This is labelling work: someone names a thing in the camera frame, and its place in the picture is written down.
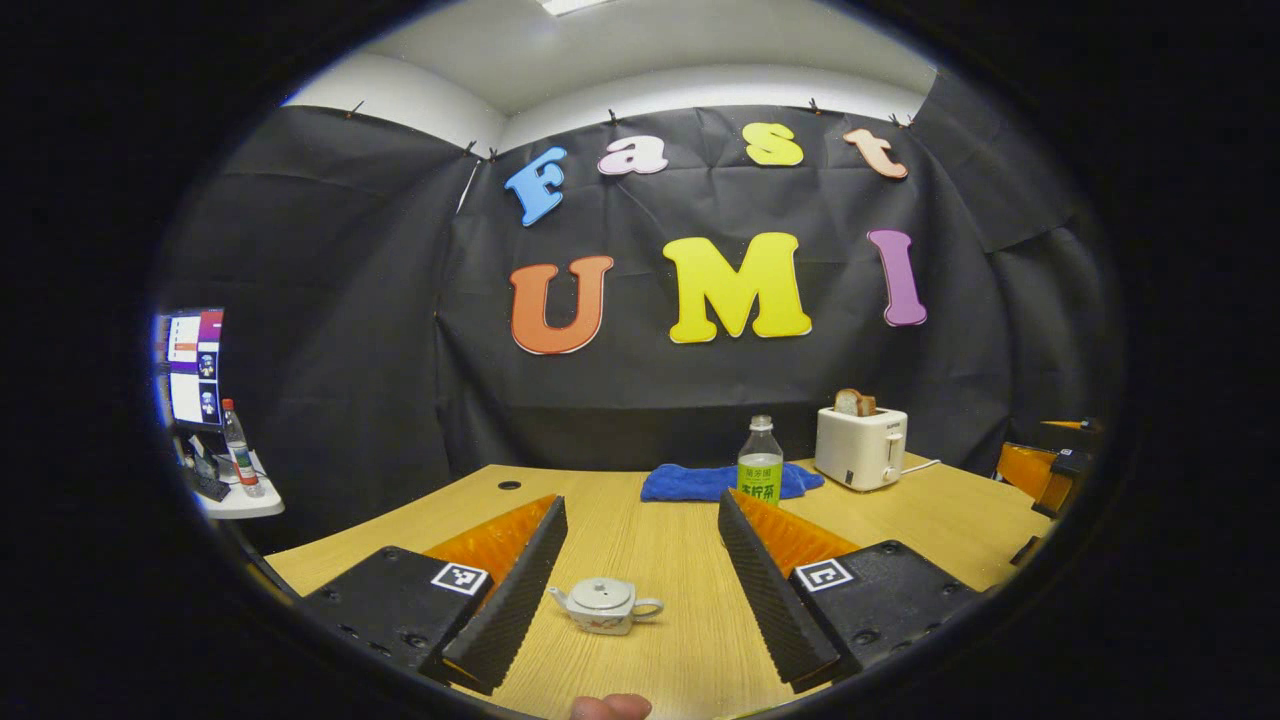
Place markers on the small dark device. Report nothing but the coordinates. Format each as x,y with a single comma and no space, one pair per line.
208,482

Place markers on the computer monitor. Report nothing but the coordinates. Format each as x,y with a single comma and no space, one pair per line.
195,365

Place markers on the white teacup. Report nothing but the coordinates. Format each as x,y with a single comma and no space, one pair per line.
605,620

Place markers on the white side table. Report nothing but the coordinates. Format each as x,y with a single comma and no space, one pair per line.
255,505

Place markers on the green label water bottle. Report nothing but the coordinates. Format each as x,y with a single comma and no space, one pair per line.
760,475

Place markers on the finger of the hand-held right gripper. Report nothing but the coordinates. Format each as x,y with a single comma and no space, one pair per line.
1075,436
1065,470

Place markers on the white toaster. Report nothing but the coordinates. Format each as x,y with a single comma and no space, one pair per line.
855,450

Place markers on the red label plastic bottle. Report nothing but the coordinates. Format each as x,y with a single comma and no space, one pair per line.
242,455

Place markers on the bread slice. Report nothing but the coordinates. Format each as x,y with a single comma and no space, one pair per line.
855,403

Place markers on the ceiling light panel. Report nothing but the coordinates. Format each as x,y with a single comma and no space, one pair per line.
570,5

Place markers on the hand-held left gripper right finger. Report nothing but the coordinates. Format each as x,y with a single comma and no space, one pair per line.
765,590

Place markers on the blue towel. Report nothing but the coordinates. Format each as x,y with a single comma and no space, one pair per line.
690,482

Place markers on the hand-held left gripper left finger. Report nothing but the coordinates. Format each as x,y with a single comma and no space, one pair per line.
510,600

